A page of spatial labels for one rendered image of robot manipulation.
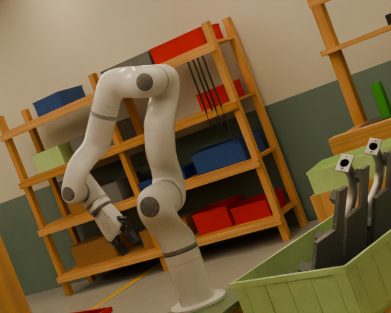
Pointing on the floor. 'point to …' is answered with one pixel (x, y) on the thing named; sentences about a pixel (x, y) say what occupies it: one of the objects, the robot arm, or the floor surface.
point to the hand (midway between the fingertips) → (129, 246)
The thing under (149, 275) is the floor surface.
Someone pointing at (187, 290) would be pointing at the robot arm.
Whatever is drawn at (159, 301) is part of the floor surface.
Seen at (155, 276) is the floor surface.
